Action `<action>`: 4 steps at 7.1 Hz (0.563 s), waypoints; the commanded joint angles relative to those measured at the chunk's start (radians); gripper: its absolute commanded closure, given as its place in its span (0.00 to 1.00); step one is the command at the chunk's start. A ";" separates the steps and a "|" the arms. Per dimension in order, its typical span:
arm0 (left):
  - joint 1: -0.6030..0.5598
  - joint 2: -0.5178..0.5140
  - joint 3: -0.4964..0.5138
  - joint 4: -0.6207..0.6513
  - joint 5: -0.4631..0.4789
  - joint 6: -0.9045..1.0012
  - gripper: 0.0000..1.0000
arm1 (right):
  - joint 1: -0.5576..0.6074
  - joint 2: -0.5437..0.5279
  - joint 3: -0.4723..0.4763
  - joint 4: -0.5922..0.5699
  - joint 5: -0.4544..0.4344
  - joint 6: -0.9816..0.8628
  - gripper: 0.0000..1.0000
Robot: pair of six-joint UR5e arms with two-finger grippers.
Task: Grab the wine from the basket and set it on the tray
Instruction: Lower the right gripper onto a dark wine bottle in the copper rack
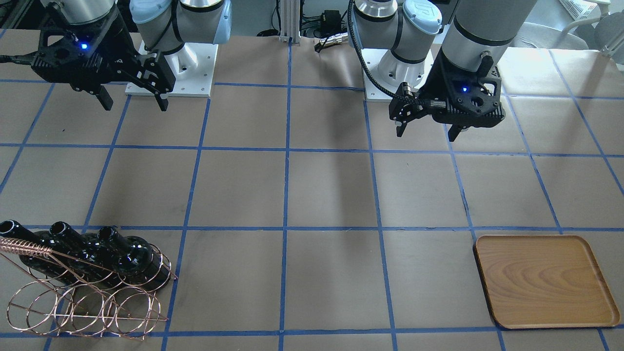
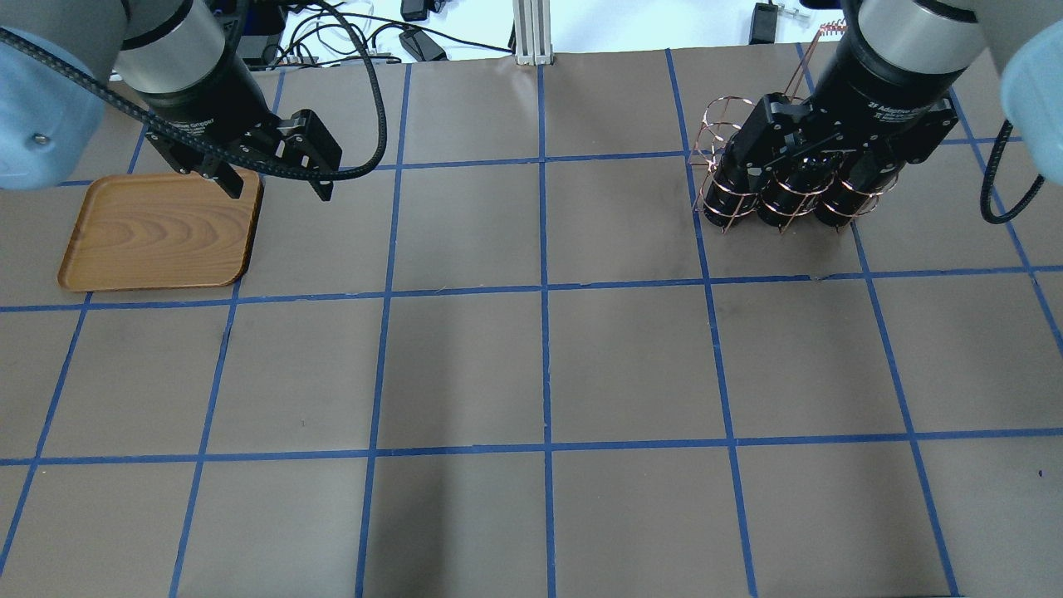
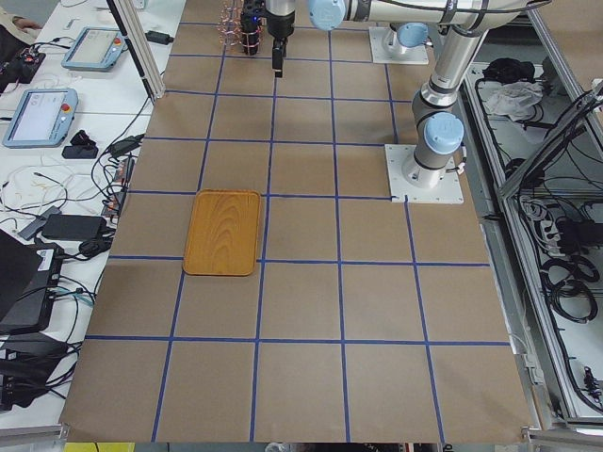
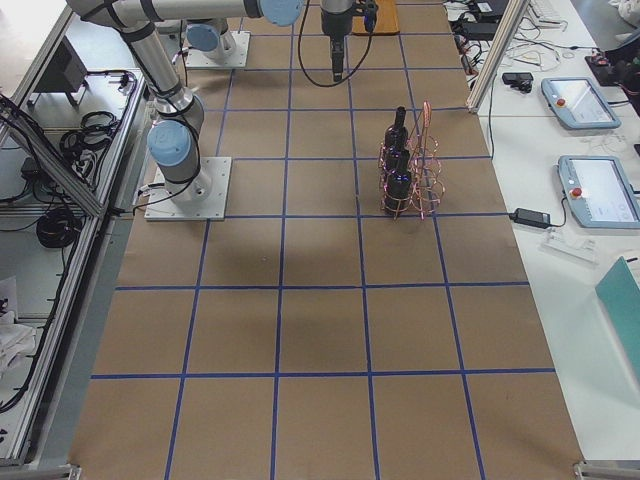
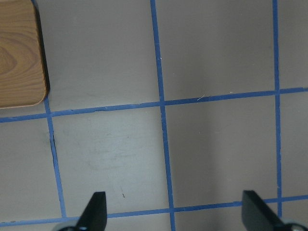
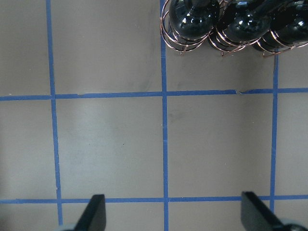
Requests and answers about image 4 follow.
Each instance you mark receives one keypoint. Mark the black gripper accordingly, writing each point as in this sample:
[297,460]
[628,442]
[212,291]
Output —
[333,22]

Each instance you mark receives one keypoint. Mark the dark wine bottle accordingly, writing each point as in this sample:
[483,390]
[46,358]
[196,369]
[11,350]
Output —
[396,161]
[396,134]
[397,192]

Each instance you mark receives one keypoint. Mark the wooden tray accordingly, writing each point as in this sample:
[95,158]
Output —
[387,20]

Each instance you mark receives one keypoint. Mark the dark wine bottle front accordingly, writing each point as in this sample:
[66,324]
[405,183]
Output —
[397,192]

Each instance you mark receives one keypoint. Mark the small black device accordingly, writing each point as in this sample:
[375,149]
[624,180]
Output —
[520,81]

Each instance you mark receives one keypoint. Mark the upper teach pendant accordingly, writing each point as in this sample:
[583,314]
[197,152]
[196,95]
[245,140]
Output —
[578,104]

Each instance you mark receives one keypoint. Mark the teach pendant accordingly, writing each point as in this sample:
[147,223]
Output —
[598,191]
[578,104]

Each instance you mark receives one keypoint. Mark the black power adapter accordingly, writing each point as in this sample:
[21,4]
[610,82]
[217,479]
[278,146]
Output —
[536,219]

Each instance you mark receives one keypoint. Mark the black box on shelf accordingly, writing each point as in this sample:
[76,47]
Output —
[65,74]

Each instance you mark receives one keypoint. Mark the clear acrylic stand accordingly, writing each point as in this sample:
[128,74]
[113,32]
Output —
[584,250]

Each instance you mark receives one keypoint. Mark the lower teach pendant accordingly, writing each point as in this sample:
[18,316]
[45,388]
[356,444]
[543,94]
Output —
[598,191]

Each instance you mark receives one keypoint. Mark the teal folder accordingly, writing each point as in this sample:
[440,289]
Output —
[618,291]

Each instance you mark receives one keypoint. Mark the copper wire bottle basket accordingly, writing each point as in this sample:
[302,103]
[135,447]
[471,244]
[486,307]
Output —
[427,190]

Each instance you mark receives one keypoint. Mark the aluminium frame post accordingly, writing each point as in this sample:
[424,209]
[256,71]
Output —
[505,32]

